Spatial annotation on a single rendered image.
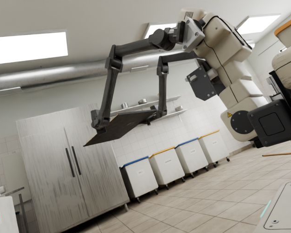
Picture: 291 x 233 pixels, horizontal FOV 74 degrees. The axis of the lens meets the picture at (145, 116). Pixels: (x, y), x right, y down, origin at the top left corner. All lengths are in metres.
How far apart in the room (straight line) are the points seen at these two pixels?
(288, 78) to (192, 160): 3.83
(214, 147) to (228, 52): 3.94
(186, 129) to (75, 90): 2.99
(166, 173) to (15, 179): 2.87
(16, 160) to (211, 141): 4.11
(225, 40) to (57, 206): 3.22
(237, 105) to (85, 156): 2.97
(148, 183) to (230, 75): 3.25
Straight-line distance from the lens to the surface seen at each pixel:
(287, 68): 0.74
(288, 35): 0.93
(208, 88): 0.98
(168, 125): 5.13
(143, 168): 3.98
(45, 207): 3.58
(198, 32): 0.91
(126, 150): 4.62
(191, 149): 4.48
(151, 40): 1.02
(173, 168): 4.21
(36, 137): 3.71
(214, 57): 1.03
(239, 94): 0.94
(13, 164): 4.60
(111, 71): 1.24
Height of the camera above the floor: 0.64
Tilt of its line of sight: 13 degrees up
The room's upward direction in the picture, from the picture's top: 21 degrees counter-clockwise
